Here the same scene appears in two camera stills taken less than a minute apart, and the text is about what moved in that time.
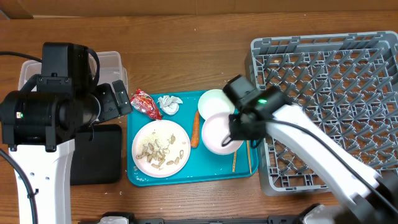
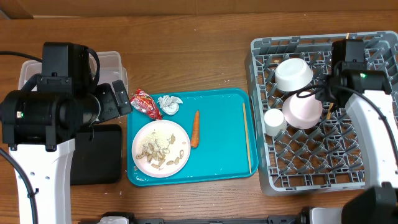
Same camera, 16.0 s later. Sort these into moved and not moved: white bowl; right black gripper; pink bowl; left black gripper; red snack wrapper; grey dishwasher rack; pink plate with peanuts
Moved: white bowl; right black gripper; pink bowl
Not moved: grey dishwasher rack; red snack wrapper; left black gripper; pink plate with peanuts
